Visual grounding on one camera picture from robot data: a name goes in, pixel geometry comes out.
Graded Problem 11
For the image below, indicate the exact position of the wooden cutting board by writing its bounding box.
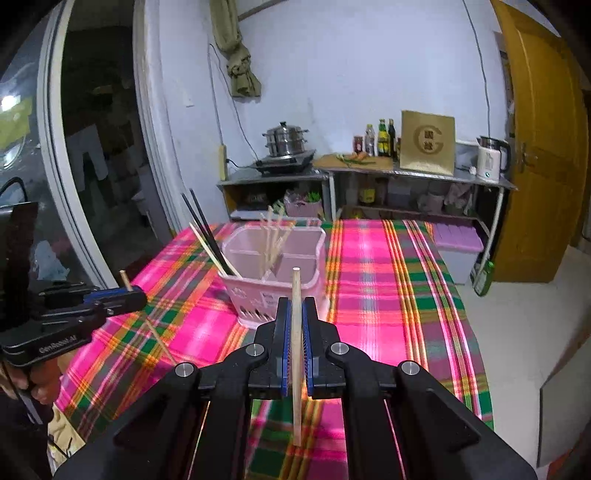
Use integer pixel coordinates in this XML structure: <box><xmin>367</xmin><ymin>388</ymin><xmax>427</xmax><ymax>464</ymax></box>
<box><xmin>313</xmin><ymin>153</ymin><xmax>400</xmax><ymax>171</ymax></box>

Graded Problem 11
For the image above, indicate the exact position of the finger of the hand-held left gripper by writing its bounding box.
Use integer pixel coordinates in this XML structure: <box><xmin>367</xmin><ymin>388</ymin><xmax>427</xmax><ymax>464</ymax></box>
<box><xmin>98</xmin><ymin>289</ymin><xmax>148</xmax><ymax>318</ymax></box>
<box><xmin>39</xmin><ymin>284</ymin><xmax>133</xmax><ymax>304</ymax></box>

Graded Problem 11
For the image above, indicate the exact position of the green hanging cloth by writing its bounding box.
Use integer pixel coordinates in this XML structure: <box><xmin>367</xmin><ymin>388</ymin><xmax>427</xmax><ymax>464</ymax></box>
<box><xmin>209</xmin><ymin>0</ymin><xmax>262</xmax><ymax>99</ymax></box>

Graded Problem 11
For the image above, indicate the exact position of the green bottle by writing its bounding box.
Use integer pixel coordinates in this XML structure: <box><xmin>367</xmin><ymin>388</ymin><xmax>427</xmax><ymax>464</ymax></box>
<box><xmin>471</xmin><ymin>260</ymin><xmax>496</xmax><ymax>297</ymax></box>

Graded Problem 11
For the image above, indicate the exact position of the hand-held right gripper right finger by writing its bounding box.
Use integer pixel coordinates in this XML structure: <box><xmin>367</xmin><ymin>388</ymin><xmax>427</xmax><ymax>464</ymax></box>
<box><xmin>301</xmin><ymin>296</ymin><xmax>539</xmax><ymax>480</ymax></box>

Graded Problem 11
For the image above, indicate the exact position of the yellow wooden door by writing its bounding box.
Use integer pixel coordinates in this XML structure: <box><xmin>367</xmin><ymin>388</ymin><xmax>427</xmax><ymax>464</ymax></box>
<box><xmin>489</xmin><ymin>0</ymin><xmax>591</xmax><ymax>284</ymax></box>

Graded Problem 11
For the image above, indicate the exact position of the wall poster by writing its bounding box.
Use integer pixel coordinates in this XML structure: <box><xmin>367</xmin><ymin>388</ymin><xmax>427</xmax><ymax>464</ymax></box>
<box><xmin>494</xmin><ymin>30</ymin><xmax>515</xmax><ymax>134</ymax></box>

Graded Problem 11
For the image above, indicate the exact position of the white box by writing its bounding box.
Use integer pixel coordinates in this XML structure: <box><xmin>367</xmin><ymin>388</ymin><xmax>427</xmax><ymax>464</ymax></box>
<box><xmin>455</xmin><ymin>140</ymin><xmax>481</xmax><ymax>171</ymax></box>

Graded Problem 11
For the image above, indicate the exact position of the pink plastic utensil holder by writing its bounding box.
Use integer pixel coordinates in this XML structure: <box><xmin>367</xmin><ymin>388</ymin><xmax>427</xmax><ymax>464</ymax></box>
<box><xmin>218</xmin><ymin>224</ymin><xmax>329</xmax><ymax>329</ymax></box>

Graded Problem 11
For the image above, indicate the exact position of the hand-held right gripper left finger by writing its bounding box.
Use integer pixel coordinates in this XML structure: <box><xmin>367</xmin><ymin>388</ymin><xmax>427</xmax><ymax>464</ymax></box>
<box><xmin>52</xmin><ymin>296</ymin><xmax>293</xmax><ymax>480</ymax></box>

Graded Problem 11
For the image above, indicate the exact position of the white sliding door frame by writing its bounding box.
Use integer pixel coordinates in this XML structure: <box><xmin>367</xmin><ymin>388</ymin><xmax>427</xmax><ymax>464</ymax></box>
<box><xmin>39</xmin><ymin>0</ymin><xmax>185</xmax><ymax>287</ymax></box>

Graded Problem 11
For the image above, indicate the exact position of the black chopstick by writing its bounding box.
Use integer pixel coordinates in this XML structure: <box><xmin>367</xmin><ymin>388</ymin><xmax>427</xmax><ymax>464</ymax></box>
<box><xmin>181</xmin><ymin>192</ymin><xmax>234</xmax><ymax>277</ymax></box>
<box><xmin>189</xmin><ymin>187</ymin><xmax>240</xmax><ymax>278</ymax></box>

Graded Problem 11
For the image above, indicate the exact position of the white electric kettle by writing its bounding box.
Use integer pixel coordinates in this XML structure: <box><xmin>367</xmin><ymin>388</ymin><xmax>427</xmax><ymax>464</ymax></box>
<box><xmin>475</xmin><ymin>135</ymin><xmax>513</xmax><ymax>182</ymax></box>

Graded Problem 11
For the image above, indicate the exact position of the purple lid storage box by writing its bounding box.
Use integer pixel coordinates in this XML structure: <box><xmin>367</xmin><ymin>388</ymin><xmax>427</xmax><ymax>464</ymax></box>
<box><xmin>434</xmin><ymin>224</ymin><xmax>485</xmax><ymax>288</ymax></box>

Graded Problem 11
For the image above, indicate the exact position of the black induction cooktop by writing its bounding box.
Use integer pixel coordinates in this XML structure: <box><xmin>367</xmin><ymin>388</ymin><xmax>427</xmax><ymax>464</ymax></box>
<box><xmin>249</xmin><ymin>154</ymin><xmax>318</xmax><ymax>177</ymax></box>

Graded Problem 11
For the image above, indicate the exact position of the stainless steel steamer pot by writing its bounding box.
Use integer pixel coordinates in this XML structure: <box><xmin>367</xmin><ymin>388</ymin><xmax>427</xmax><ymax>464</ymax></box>
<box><xmin>262</xmin><ymin>121</ymin><xmax>309</xmax><ymax>158</ymax></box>

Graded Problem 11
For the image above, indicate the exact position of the person's left hand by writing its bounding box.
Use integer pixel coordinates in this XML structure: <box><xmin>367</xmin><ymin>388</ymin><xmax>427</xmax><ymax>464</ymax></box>
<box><xmin>9</xmin><ymin>357</ymin><xmax>63</xmax><ymax>409</ymax></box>

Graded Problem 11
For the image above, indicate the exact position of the gold emblem box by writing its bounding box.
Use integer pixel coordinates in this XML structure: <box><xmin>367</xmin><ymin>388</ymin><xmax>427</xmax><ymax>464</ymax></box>
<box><xmin>398</xmin><ymin>110</ymin><xmax>457</xmax><ymax>176</ymax></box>

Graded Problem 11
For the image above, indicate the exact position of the grey board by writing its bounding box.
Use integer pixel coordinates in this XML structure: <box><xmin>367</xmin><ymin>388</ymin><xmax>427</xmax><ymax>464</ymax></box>
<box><xmin>537</xmin><ymin>318</ymin><xmax>591</xmax><ymax>469</ymax></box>

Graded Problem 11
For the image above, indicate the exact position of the pink plaid tablecloth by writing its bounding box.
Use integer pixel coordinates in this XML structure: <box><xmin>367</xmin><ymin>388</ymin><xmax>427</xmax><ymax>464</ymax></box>
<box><xmin>54</xmin><ymin>218</ymin><xmax>496</xmax><ymax>480</ymax></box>

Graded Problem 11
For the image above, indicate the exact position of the pink basket with greens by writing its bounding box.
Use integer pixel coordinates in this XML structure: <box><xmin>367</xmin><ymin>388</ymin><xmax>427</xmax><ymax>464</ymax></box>
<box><xmin>283</xmin><ymin>189</ymin><xmax>324</xmax><ymax>217</ymax></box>

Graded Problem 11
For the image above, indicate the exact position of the stainless steel kitchen counter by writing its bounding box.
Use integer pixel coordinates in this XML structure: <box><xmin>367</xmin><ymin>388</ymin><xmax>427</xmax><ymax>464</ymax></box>
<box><xmin>217</xmin><ymin>161</ymin><xmax>519</xmax><ymax>278</ymax></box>

